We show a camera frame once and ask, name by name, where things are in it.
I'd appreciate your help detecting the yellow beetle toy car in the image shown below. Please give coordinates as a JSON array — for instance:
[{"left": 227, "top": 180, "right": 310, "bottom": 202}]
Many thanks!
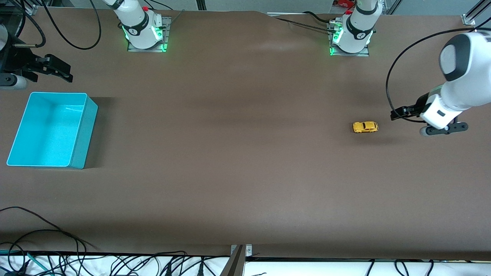
[{"left": 353, "top": 121, "right": 379, "bottom": 134}]

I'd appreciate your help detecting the teal plastic bin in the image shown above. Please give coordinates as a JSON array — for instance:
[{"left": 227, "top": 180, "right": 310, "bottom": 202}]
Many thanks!
[{"left": 6, "top": 92, "right": 99, "bottom": 169}]

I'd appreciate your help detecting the dark slanted bar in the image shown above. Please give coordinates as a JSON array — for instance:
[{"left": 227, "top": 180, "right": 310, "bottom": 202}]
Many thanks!
[{"left": 219, "top": 245, "right": 246, "bottom": 276}]

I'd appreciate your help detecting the black looping arm cable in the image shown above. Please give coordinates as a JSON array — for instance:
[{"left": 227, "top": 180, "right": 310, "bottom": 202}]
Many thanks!
[{"left": 41, "top": 0, "right": 102, "bottom": 50}]

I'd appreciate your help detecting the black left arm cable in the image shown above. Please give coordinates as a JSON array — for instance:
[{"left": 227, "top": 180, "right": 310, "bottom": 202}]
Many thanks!
[{"left": 386, "top": 28, "right": 491, "bottom": 123}]

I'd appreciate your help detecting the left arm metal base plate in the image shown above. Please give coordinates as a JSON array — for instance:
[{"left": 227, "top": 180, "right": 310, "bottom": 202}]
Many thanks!
[{"left": 328, "top": 21, "right": 370, "bottom": 57}]

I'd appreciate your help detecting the thick black base cable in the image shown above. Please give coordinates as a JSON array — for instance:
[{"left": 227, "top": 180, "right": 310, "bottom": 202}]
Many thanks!
[{"left": 303, "top": 11, "right": 338, "bottom": 23}]

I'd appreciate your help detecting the thin black base cable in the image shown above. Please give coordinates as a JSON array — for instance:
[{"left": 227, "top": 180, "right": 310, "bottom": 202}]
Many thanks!
[{"left": 274, "top": 17, "right": 332, "bottom": 32}]

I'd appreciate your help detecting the long thin black cable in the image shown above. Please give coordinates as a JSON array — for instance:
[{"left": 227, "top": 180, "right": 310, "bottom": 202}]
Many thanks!
[{"left": 0, "top": 207, "right": 97, "bottom": 250}]

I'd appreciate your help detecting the black looped cable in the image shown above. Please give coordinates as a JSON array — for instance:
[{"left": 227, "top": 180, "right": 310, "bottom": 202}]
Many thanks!
[{"left": 0, "top": 229, "right": 87, "bottom": 276}]

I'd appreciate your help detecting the teal cable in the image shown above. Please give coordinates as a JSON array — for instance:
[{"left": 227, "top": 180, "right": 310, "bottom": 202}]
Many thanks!
[{"left": 0, "top": 250, "right": 55, "bottom": 276}]

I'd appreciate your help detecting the small metal bracket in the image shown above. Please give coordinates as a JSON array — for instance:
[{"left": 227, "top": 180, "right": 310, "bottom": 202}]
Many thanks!
[{"left": 230, "top": 244, "right": 253, "bottom": 257}]

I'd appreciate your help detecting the black tangled cable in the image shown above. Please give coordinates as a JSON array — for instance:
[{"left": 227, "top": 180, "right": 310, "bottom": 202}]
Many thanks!
[{"left": 109, "top": 251, "right": 215, "bottom": 276}]

